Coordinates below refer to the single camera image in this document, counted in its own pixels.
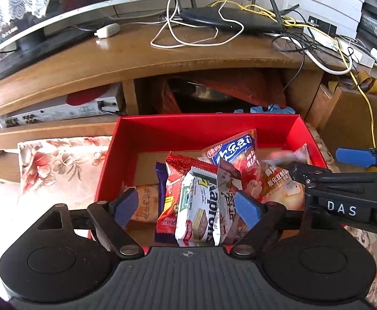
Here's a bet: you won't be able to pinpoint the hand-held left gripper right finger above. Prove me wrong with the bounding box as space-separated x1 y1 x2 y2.
230 191 308 259

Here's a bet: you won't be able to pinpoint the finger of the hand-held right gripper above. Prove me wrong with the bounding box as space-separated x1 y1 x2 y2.
336 145 377 172
288 162 377 187

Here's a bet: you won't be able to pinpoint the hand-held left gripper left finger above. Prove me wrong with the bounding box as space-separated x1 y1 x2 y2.
38 187 145 259

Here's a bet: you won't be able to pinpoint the orange mooncake packet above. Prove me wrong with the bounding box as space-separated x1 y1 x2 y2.
131 184 162 223

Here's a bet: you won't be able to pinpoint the small white red packet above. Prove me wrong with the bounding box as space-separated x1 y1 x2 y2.
217 160 252 244

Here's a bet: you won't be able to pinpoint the round bun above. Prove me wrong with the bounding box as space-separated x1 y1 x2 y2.
262 144 311 214

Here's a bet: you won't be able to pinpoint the purple wafer packet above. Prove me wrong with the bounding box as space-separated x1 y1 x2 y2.
154 162 176 244

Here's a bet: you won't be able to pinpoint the red snack packet white letters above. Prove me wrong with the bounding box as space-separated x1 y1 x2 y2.
156 152 219 235

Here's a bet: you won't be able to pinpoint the green white wafer packet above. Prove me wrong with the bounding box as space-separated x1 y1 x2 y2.
175 166 222 246

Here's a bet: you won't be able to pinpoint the red cartoon snack packet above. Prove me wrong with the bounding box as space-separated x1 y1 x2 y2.
201 129 305 201

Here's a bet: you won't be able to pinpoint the red cardboard box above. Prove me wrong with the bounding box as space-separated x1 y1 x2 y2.
94 114 328 255

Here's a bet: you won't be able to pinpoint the brown cardboard box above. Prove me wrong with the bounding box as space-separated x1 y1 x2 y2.
319 82 377 151

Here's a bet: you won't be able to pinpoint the blue crumpled plastic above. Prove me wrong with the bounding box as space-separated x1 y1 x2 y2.
234 103 296 115

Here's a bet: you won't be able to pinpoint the red plastic bag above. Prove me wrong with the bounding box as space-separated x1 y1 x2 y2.
158 71 289 115

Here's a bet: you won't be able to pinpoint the silver media player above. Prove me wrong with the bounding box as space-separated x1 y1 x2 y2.
4 95 125 128

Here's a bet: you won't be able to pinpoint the red round lid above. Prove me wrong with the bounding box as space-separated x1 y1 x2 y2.
66 92 109 106

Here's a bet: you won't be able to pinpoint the metal pot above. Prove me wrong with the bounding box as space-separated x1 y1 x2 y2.
188 86 237 102

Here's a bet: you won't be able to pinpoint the wooden TV stand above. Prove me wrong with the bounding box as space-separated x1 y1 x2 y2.
0 14 329 184

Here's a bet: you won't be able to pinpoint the black router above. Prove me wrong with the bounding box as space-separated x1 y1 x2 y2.
168 0 300 34

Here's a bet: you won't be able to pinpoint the small white adapter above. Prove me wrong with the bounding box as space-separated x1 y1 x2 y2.
94 23 121 38

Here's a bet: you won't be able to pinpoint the yellow cable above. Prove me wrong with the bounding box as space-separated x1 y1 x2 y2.
211 0 377 149

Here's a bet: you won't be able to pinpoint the thick white cable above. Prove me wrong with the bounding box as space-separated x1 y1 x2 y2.
285 35 353 75

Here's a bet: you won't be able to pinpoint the black cable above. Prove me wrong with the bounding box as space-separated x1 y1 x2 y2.
270 30 316 104

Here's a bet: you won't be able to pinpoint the thin white cable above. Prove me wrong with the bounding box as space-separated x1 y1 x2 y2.
150 0 244 50

